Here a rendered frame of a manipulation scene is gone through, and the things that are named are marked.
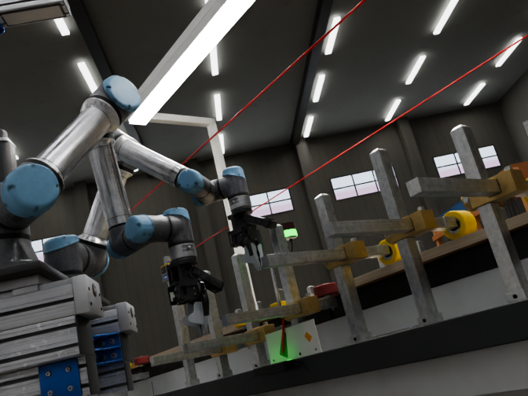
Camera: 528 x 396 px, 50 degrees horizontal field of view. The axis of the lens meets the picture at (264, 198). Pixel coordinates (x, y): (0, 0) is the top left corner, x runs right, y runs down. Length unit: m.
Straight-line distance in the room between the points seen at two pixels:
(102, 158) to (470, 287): 1.11
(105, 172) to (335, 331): 0.94
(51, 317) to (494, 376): 1.02
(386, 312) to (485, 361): 0.50
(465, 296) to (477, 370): 0.29
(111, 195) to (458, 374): 1.04
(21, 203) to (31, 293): 0.21
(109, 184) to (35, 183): 0.35
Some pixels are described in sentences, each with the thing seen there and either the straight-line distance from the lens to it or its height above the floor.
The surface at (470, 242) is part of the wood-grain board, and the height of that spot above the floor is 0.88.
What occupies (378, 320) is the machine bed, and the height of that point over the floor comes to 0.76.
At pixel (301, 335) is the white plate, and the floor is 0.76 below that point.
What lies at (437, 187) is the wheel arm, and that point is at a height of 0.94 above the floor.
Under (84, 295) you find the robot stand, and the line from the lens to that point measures 1.40.
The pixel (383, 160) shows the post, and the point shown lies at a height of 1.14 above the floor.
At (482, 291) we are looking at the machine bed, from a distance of 1.64.
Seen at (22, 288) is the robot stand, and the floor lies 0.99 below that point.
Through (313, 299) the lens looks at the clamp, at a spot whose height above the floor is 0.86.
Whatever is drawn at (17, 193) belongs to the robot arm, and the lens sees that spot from 1.39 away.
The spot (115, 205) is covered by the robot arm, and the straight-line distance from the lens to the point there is 1.68.
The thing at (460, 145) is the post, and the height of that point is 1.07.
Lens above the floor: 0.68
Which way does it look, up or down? 17 degrees up
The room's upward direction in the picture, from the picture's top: 14 degrees counter-clockwise
